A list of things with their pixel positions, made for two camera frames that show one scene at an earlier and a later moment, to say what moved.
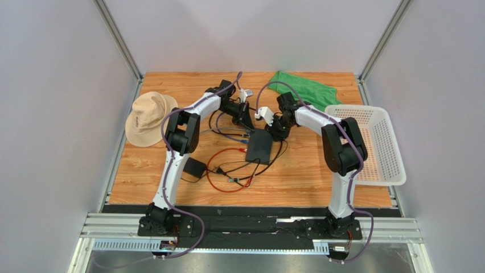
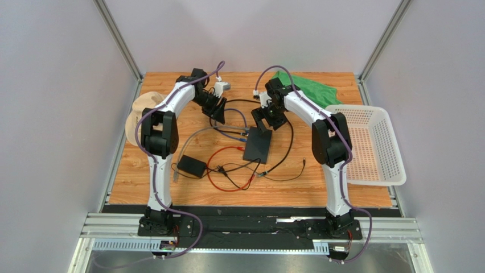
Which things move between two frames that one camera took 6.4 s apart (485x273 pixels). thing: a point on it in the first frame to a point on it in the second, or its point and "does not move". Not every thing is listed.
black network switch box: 259,145 does not move
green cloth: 314,95 does not move
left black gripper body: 238,112 to 208,103
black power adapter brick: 194,167 does not move
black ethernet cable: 243,135 to 267,172
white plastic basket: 383,165 does not move
